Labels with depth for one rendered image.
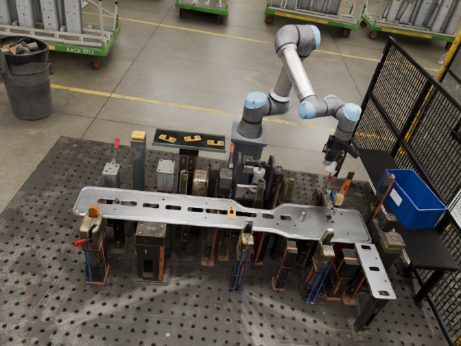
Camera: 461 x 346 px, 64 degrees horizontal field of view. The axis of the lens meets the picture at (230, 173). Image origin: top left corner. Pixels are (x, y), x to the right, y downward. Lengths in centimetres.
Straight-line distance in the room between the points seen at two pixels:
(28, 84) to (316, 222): 314
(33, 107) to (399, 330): 368
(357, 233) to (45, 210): 162
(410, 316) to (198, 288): 104
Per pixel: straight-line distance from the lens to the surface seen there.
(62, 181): 240
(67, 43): 545
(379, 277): 176
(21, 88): 417
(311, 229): 180
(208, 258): 193
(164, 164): 182
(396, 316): 208
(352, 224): 192
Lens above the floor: 223
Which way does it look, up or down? 38 degrees down
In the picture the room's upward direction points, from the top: 10 degrees clockwise
